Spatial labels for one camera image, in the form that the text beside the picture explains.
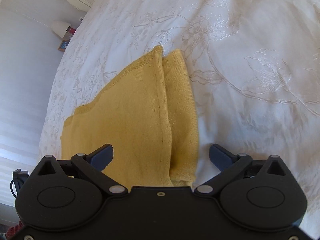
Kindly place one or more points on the left wooden photo frame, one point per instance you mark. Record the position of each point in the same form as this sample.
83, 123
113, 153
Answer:
63, 45

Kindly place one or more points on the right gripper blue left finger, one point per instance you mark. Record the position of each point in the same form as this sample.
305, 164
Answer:
89, 167

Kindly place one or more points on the white embroidered bedspread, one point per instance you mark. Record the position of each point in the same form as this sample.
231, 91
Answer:
253, 66

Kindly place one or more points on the red water bottle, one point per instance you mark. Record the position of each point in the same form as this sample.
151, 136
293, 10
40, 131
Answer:
71, 30

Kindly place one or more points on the yellow knit sweater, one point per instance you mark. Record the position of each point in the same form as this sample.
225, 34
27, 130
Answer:
147, 113

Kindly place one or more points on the left white table lamp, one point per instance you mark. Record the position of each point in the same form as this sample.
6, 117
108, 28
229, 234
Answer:
60, 29

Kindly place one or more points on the red fabric item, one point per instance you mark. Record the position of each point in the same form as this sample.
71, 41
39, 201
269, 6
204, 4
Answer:
12, 231

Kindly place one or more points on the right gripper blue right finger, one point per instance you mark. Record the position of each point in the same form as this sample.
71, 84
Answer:
231, 166

